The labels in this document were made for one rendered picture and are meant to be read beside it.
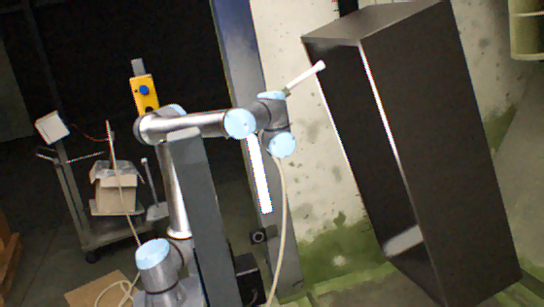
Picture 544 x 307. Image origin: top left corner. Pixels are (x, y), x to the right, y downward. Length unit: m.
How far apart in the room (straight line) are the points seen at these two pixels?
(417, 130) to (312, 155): 1.17
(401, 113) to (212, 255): 1.11
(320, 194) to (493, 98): 1.25
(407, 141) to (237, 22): 1.25
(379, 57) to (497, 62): 1.72
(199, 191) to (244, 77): 1.98
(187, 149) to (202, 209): 0.10
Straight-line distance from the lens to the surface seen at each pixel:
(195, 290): 2.30
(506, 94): 3.39
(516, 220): 3.17
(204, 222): 0.74
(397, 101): 1.72
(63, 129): 4.37
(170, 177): 2.07
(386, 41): 1.68
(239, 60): 2.66
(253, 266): 0.83
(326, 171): 2.91
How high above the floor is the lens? 1.79
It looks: 17 degrees down
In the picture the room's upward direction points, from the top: 11 degrees counter-clockwise
